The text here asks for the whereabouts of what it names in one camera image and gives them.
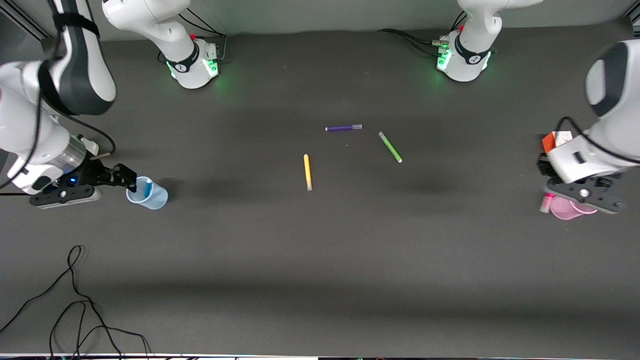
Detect black right base cable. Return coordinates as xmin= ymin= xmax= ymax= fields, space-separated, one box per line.
xmin=177 ymin=7 xmax=229 ymax=65

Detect green marker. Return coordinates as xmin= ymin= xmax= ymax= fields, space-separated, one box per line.
xmin=378 ymin=131 xmax=403 ymax=164

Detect translucent pink plastic cup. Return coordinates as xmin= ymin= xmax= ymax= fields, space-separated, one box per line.
xmin=550 ymin=196 xmax=599 ymax=221

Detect orange and white tag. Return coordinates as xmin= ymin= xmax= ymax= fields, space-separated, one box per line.
xmin=542 ymin=130 xmax=574 ymax=154

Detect loose black cable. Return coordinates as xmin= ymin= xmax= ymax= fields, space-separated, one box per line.
xmin=0 ymin=245 xmax=152 ymax=360

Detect translucent blue plastic cup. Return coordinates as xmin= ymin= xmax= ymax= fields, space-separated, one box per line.
xmin=126 ymin=176 xmax=169 ymax=211

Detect black left base cable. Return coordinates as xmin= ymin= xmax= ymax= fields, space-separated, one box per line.
xmin=377 ymin=11 xmax=468 ymax=57

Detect black base cable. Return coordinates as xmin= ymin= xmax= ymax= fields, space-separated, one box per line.
xmin=177 ymin=7 xmax=229 ymax=65
xmin=377 ymin=11 xmax=468 ymax=57

